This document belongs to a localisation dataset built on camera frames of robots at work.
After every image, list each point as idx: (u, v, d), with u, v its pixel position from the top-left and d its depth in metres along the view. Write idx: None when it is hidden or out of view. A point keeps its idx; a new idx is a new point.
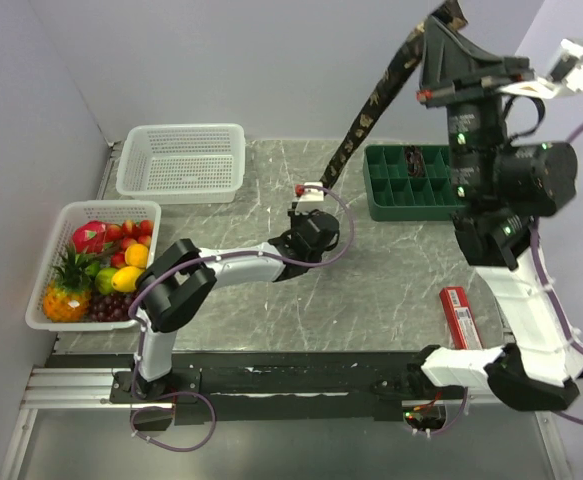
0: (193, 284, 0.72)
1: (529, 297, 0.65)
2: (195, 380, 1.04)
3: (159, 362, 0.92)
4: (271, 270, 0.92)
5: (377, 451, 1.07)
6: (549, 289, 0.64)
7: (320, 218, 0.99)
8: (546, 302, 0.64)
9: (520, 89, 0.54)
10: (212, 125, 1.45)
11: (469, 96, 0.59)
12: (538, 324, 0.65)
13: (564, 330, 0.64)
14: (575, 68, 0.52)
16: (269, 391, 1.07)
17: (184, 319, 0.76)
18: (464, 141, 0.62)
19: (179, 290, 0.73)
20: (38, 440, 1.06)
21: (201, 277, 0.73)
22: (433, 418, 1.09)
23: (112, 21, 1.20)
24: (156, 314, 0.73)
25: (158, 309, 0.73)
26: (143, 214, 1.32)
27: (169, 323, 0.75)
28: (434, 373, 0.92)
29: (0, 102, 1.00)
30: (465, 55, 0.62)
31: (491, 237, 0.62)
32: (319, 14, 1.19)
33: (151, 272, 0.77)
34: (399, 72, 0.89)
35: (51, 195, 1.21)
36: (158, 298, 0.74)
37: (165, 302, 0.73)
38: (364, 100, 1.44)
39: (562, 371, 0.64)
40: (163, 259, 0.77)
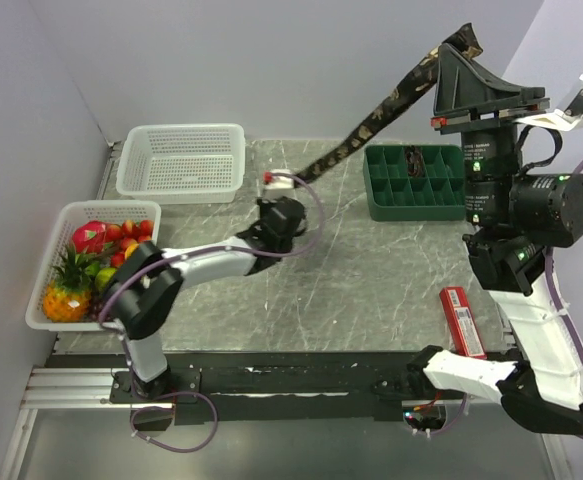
0: (160, 287, 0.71)
1: (546, 324, 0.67)
2: (195, 380, 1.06)
3: (151, 362, 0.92)
4: (243, 263, 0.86)
5: (377, 451, 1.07)
6: (563, 314, 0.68)
7: (285, 203, 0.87)
8: (561, 328, 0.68)
9: (536, 120, 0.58)
10: (212, 125, 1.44)
11: (485, 126, 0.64)
12: (554, 350, 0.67)
13: (579, 353, 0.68)
14: None
16: (269, 390, 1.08)
17: (157, 321, 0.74)
18: (479, 170, 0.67)
19: (148, 294, 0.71)
20: (38, 439, 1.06)
21: (167, 277, 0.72)
22: (433, 418, 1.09)
23: (112, 21, 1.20)
24: (128, 320, 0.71)
25: (128, 315, 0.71)
26: (143, 214, 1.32)
27: (143, 328, 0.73)
28: (435, 376, 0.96)
29: (0, 101, 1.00)
30: (482, 86, 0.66)
31: (505, 262, 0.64)
32: (318, 14, 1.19)
33: (116, 280, 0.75)
34: (408, 94, 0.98)
35: (51, 195, 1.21)
36: (125, 305, 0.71)
37: (134, 307, 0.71)
38: (364, 99, 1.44)
39: (579, 395, 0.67)
40: (127, 263, 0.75)
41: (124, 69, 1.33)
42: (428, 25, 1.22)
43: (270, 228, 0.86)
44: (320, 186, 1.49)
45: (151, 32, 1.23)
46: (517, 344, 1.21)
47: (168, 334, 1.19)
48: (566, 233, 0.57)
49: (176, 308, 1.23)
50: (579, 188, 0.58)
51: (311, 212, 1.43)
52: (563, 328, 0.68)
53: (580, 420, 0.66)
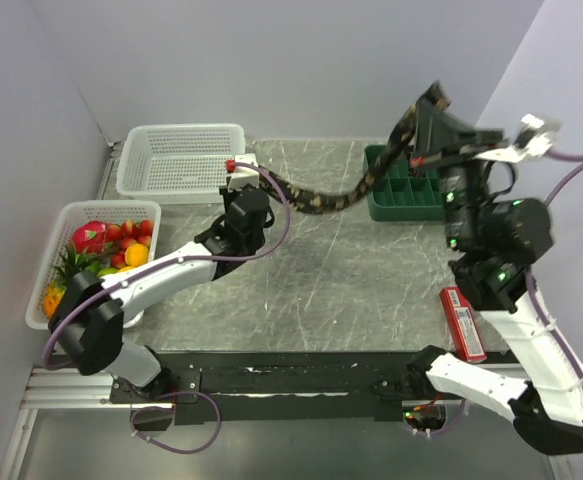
0: (102, 320, 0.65)
1: (534, 336, 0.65)
2: (194, 380, 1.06)
3: (133, 370, 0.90)
4: (203, 272, 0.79)
5: (377, 451, 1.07)
6: (551, 328, 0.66)
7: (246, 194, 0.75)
8: (550, 341, 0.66)
9: (491, 156, 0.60)
10: (212, 125, 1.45)
11: (450, 163, 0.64)
12: (547, 364, 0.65)
13: (573, 365, 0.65)
14: (534, 137, 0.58)
16: (269, 390, 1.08)
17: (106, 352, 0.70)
18: (452, 199, 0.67)
19: (89, 330, 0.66)
20: (38, 439, 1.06)
21: (109, 310, 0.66)
22: (433, 418, 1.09)
23: (112, 22, 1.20)
24: (73, 357, 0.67)
25: (73, 351, 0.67)
26: (142, 214, 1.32)
27: (93, 360, 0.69)
28: (437, 380, 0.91)
29: (0, 102, 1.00)
30: (449, 130, 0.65)
31: (487, 284, 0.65)
32: (318, 14, 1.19)
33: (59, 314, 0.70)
34: (397, 143, 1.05)
35: (51, 195, 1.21)
36: (69, 341, 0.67)
37: (78, 343, 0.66)
38: (364, 100, 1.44)
39: (580, 410, 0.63)
40: (66, 297, 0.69)
41: (124, 70, 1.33)
42: (428, 25, 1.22)
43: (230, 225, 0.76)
44: (320, 186, 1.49)
45: (151, 33, 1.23)
46: None
47: (168, 334, 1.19)
48: (532, 254, 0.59)
49: (176, 308, 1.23)
50: (537, 211, 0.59)
51: (311, 211, 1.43)
52: (554, 340, 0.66)
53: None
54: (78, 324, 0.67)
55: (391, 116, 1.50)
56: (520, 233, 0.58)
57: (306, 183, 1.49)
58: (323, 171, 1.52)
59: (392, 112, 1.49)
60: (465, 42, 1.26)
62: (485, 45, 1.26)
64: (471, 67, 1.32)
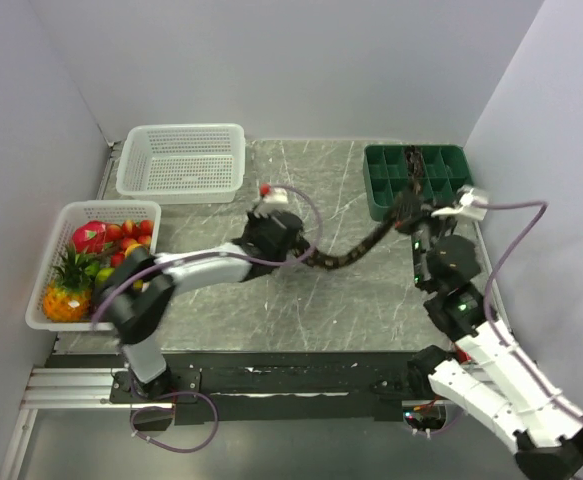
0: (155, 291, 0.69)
1: (493, 358, 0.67)
2: (195, 380, 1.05)
3: (150, 363, 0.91)
4: (236, 270, 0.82)
5: (377, 451, 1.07)
6: (513, 348, 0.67)
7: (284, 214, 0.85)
8: (514, 360, 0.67)
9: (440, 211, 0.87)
10: (212, 125, 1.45)
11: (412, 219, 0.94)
12: (513, 382, 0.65)
13: (539, 383, 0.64)
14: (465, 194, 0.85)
16: (269, 390, 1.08)
17: (149, 325, 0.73)
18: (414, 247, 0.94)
19: (141, 299, 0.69)
20: (38, 439, 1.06)
21: (163, 282, 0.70)
22: (433, 418, 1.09)
23: (112, 22, 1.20)
24: (119, 325, 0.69)
25: (120, 320, 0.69)
26: (143, 214, 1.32)
27: (135, 332, 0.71)
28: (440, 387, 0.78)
29: (0, 102, 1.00)
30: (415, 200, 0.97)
31: (450, 313, 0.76)
32: (317, 14, 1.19)
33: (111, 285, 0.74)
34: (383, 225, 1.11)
35: (51, 195, 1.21)
36: (117, 308, 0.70)
37: (127, 311, 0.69)
38: (363, 100, 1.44)
39: (552, 430, 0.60)
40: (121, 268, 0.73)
41: (125, 70, 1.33)
42: (428, 25, 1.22)
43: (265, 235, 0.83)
44: (319, 186, 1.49)
45: (150, 33, 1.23)
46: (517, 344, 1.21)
47: (168, 334, 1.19)
48: (455, 268, 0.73)
49: (176, 308, 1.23)
50: (458, 240, 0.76)
51: (311, 211, 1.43)
52: (517, 361, 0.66)
53: (558, 456, 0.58)
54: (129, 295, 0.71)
55: (391, 116, 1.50)
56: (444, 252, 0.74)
57: (306, 183, 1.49)
58: (323, 171, 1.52)
59: (392, 112, 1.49)
60: (465, 41, 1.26)
62: (485, 45, 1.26)
64: (471, 67, 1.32)
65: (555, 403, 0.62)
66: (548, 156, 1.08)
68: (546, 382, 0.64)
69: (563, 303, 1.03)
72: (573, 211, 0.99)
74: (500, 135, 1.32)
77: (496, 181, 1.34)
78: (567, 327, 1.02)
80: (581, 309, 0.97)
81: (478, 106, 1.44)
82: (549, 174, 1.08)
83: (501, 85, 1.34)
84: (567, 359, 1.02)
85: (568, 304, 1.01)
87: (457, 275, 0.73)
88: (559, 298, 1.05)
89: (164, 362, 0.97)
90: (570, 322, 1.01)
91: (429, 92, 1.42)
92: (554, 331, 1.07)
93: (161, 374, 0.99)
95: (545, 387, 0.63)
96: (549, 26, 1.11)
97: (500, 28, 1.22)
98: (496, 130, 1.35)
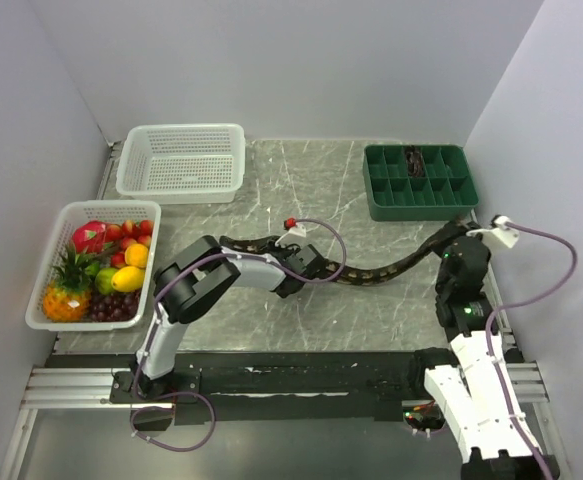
0: (219, 278, 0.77)
1: (474, 363, 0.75)
2: (195, 380, 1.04)
3: (165, 358, 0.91)
4: (274, 280, 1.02)
5: (377, 451, 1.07)
6: (497, 363, 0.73)
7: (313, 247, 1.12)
8: (492, 373, 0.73)
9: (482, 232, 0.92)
10: (212, 125, 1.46)
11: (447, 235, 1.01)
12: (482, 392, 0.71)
13: (506, 401, 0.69)
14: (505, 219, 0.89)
16: (269, 390, 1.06)
17: (202, 312, 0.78)
18: None
19: (204, 284, 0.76)
20: (39, 439, 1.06)
21: (224, 271, 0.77)
22: (433, 418, 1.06)
23: (112, 22, 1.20)
24: (179, 308, 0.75)
25: (181, 302, 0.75)
26: (143, 213, 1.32)
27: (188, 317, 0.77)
28: (431, 385, 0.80)
29: (0, 102, 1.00)
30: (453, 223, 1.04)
31: (456, 310, 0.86)
32: (318, 14, 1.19)
33: (174, 265, 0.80)
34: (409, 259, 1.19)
35: (51, 195, 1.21)
36: (180, 291, 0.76)
37: (190, 296, 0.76)
38: (363, 100, 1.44)
39: (498, 443, 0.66)
40: (187, 253, 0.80)
41: (124, 70, 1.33)
42: (428, 25, 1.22)
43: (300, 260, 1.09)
44: (319, 186, 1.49)
45: (150, 32, 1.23)
46: (516, 344, 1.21)
47: None
48: (463, 260, 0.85)
49: None
50: (474, 241, 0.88)
51: (311, 211, 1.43)
52: (496, 375, 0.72)
53: (493, 466, 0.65)
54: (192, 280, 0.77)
55: (391, 116, 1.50)
56: (456, 247, 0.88)
57: (307, 183, 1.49)
58: (323, 171, 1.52)
59: (392, 112, 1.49)
60: (465, 41, 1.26)
62: (485, 44, 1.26)
64: (471, 67, 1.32)
65: (512, 423, 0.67)
66: (548, 156, 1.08)
68: (514, 403, 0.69)
69: (563, 302, 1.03)
72: (572, 211, 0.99)
74: (500, 135, 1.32)
77: (496, 181, 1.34)
78: (566, 326, 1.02)
80: (580, 309, 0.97)
81: (478, 106, 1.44)
82: (549, 174, 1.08)
83: (501, 85, 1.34)
84: (566, 359, 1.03)
85: (567, 303, 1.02)
87: (464, 269, 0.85)
88: (558, 297, 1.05)
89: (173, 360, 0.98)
90: (570, 321, 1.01)
91: (429, 92, 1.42)
92: (554, 331, 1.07)
93: (162, 375, 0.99)
95: (509, 406, 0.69)
96: (549, 26, 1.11)
97: (500, 28, 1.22)
98: (495, 130, 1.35)
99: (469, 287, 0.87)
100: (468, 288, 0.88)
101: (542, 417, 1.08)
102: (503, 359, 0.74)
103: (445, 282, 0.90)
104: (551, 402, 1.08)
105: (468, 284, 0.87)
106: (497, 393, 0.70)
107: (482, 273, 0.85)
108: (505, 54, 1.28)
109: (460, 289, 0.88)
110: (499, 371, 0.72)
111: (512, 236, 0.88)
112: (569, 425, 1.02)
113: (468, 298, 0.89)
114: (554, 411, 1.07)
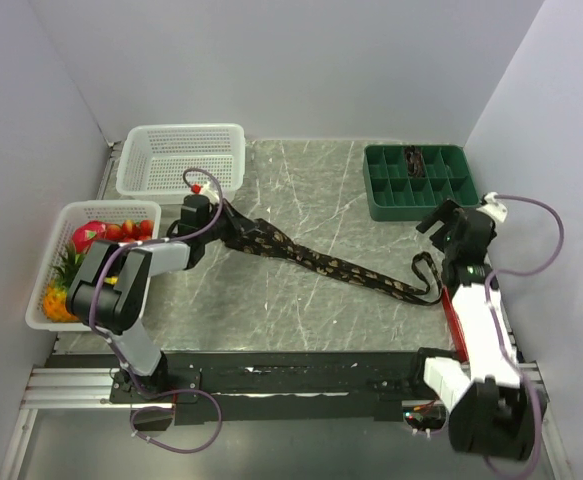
0: (133, 269, 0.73)
1: (470, 315, 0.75)
2: (195, 380, 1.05)
3: (148, 353, 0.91)
4: (181, 254, 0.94)
5: (377, 451, 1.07)
6: (491, 308, 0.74)
7: (189, 196, 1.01)
8: (487, 317, 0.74)
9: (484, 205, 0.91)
10: (212, 125, 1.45)
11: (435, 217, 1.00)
12: (478, 333, 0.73)
13: (499, 339, 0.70)
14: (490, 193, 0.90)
16: (269, 390, 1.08)
17: (137, 303, 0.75)
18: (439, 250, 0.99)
19: (123, 282, 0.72)
20: (39, 439, 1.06)
21: (134, 260, 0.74)
22: (433, 418, 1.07)
23: (112, 23, 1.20)
24: (116, 317, 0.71)
25: (114, 310, 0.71)
26: (143, 213, 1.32)
27: (128, 317, 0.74)
28: (430, 372, 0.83)
29: (1, 102, 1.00)
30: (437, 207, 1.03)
31: (458, 275, 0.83)
32: (319, 15, 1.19)
33: (82, 283, 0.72)
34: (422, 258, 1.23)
35: (51, 196, 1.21)
36: (105, 303, 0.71)
37: (117, 298, 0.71)
38: (363, 99, 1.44)
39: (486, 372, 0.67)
40: (86, 265, 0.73)
41: (125, 70, 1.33)
42: (429, 26, 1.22)
43: (185, 223, 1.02)
44: (320, 186, 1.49)
45: (150, 33, 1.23)
46: (517, 344, 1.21)
47: (168, 334, 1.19)
48: (468, 221, 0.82)
49: (176, 308, 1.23)
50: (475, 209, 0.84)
51: (311, 211, 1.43)
52: (491, 320, 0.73)
53: (476, 386, 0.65)
54: (108, 286, 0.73)
55: (391, 116, 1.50)
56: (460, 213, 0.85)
57: (307, 183, 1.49)
58: (323, 171, 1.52)
59: (392, 112, 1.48)
60: (466, 42, 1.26)
62: (486, 44, 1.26)
64: (471, 68, 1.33)
65: (502, 357, 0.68)
66: (548, 156, 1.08)
68: (505, 341, 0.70)
69: (563, 302, 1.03)
72: (572, 212, 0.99)
74: (501, 135, 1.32)
77: (496, 181, 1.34)
78: (564, 327, 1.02)
80: (580, 309, 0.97)
81: (478, 106, 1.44)
82: (549, 173, 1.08)
83: (502, 86, 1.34)
84: (563, 357, 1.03)
85: (567, 303, 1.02)
87: (469, 230, 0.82)
88: (557, 298, 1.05)
89: (159, 348, 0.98)
90: (568, 321, 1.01)
91: (429, 92, 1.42)
92: (554, 331, 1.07)
93: (159, 362, 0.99)
95: (500, 342, 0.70)
96: (549, 26, 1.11)
97: (500, 29, 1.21)
98: (496, 131, 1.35)
99: (472, 251, 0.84)
100: (470, 253, 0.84)
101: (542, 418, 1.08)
102: (499, 308, 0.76)
103: (448, 251, 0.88)
104: (551, 402, 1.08)
105: (471, 248, 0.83)
106: (490, 335, 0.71)
107: (484, 234, 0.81)
108: (506, 54, 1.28)
109: (462, 255, 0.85)
110: (493, 315, 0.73)
111: (500, 211, 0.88)
112: (571, 425, 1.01)
113: (473, 262, 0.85)
114: (554, 411, 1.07)
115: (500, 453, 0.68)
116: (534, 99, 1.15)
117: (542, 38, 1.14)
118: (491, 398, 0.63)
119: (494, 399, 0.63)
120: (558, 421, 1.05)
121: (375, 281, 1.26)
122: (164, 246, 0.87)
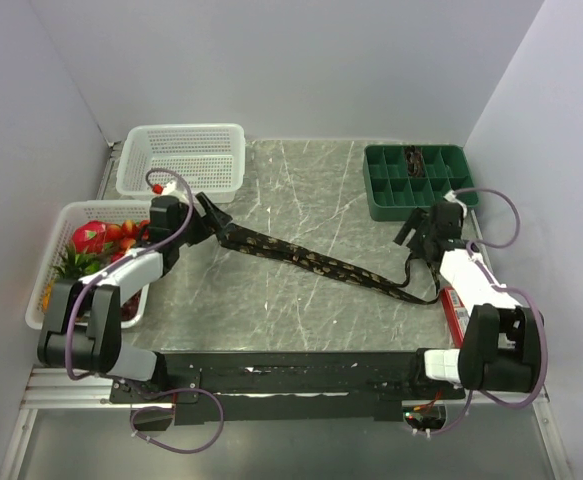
0: (102, 311, 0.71)
1: (459, 275, 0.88)
2: (195, 380, 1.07)
3: (143, 360, 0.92)
4: (154, 267, 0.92)
5: (378, 451, 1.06)
6: (477, 259, 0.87)
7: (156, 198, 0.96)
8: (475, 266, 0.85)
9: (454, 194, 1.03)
10: (212, 125, 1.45)
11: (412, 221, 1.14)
12: (473, 279, 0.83)
13: (486, 276, 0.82)
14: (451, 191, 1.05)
16: (269, 390, 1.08)
17: (115, 339, 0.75)
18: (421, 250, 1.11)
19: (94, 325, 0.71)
20: (38, 439, 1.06)
21: (102, 300, 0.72)
22: (433, 418, 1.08)
23: (112, 23, 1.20)
24: (94, 360, 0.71)
25: (92, 354, 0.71)
26: (143, 213, 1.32)
27: (109, 357, 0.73)
28: (430, 363, 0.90)
29: (0, 102, 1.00)
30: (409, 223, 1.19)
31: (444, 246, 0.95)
32: (318, 15, 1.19)
33: (52, 333, 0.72)
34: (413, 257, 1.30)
35: (51, 196, 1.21)
36: (80, 351, 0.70)
37: (93, 343, 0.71)
38: (363, 99, 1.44)
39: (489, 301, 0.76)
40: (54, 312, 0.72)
41: (125, 70, 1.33)
42: (428, 27, 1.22)
43: (155, 226, 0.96)
44: (319, 186, 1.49)
45: (151, 34, 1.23)
46: None
47: (168, 334, 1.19)
48: (437, 204, 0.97)
49: (176, 308, 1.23)
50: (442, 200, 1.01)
51: (311, 211, 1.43)
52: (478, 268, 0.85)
53: (478, 309, 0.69)
54: (81, 331, 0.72)
55: (391, 116, 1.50)
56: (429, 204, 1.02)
57: (306, 183, 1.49)
58: (323, 171, 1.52)
59: (392, 112, 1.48)
60: (465, 43, 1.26)
62: (485, 45, 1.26)
64: (471, 68, 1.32)
65: (494, 287, 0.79)
66: (547, 156, 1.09)
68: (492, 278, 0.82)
69: (563, 302, 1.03)
72: (573, 213, 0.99)
74: (500, 135, 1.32)
77: (496, 181, 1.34)
78: (562, 326, 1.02)
80: (580, 309, 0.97)
81: (478, 106, 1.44)
82: (549, 174, 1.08)
83: (502, 86, 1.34)
84: (562, 357, 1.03)
85: (566, 304, 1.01)
87: (440, 210, 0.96)
88: (557, 298, 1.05)
89: (152, 356, 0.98)
90: (566, 322, 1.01)
91: (429, 92, 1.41)
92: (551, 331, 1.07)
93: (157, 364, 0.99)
95: (487, 277, 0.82)
96: (549, 26, 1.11)
97: (500, 30, 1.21)
98: (496, 130, 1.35)
99: (449, 228, 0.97)
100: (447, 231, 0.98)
101: (542, 417, 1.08)
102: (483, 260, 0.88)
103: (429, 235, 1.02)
104: (551, 402, 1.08)
105: (447, 225, 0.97)
106: (478, 276, 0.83)
107: (454, 211, 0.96)
108: (506, 54, 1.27)
109: (441, 233, 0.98)
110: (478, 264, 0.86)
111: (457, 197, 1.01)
112: (572, 425, 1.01)
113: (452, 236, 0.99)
114: (554, 410, 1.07)
115: (512, 381, 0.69)
116: (534, 98, 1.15)
117: (542, 37, 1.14)
118: (493, 315, 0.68)
119: (495, 316, 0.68)
120: (558, 420, 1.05)
121: (374, 281, 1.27)
122: (136, 265, 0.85)
